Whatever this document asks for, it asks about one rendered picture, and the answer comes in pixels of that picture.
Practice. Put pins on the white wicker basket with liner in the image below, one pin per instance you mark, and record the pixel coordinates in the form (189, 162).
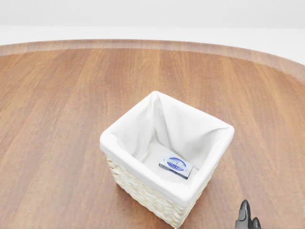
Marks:
(133, 143)

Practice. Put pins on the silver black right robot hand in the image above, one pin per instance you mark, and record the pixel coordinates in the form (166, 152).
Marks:
(245, 215)

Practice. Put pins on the cream cheese box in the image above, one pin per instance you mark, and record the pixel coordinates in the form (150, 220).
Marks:
(176, 167)

